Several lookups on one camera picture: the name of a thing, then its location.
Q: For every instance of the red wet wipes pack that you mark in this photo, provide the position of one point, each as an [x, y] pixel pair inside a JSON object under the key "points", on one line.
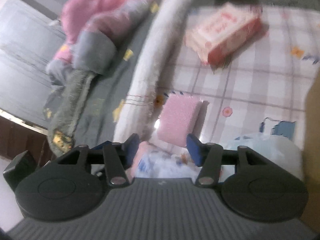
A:
{"points": [[223, 32]]}

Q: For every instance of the white blue tissue pack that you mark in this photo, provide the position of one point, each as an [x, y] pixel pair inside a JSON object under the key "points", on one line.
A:
{"points": [[153, 162]]}

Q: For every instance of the yellow picture card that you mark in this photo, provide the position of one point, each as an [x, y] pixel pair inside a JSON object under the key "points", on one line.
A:
{"points": [[62, 141]]}

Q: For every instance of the pink sponge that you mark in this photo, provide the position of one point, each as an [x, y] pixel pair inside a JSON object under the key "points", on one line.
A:
{"points": [[178, 118]]}

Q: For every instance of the dark green bedsheet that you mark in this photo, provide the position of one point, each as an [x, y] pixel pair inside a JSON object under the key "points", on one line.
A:
{"points": [[83, 109]]}

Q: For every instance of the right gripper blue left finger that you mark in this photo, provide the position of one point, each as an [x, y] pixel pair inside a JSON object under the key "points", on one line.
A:
{"points": [[118, 157]]}

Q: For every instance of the white fuzzy blanket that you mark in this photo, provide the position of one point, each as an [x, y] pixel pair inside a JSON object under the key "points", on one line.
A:
{"points": [[165, 31]]}

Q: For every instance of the brown cardboard box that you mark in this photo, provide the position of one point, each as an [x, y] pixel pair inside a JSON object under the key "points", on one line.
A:
{"points": [[311, 156]]}

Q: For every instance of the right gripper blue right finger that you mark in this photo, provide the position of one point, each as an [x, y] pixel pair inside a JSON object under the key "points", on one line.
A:
{"points": [[208, 157]]}

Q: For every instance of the pink grey quilt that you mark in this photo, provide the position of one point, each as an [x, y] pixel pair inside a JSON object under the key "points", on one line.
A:
{"points": [[94, 29]]}

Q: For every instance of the white plastic bag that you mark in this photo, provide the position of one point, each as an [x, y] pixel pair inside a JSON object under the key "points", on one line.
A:
{"points": [[275, 148]]}

